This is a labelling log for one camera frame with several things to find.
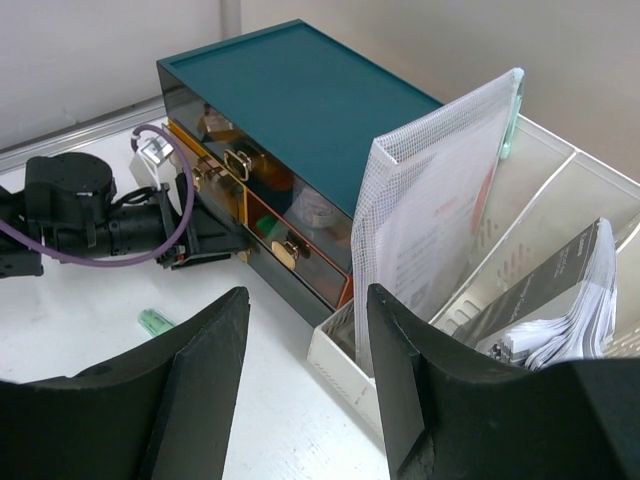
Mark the white file rack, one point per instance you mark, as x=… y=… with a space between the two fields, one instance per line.
x=542 y=196

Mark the dark drawer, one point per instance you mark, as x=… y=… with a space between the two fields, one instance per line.
x=290 y=286

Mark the grey booklet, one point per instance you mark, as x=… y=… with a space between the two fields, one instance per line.
x=563 y=310

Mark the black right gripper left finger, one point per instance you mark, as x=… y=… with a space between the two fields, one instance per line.
x=162 y=410

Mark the clear paper clip jar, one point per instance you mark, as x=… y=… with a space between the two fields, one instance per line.
x=314 y=211

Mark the clear zip folder red paper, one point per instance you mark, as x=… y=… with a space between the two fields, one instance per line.
x=422 y=198

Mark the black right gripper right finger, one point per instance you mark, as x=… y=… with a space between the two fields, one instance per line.
x=449 y=412

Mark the green cap black highlighter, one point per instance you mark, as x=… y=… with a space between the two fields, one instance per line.
x=266 y=224

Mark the aluminium frame rail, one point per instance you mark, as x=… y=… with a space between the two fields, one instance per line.
x=83 y=134

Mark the teal drawer organizer cabinet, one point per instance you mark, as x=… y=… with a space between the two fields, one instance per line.
x=311 y=101

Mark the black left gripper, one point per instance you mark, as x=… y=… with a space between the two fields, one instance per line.
x=68 y=204

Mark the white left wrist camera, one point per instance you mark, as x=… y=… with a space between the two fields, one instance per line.
x=147 y=161

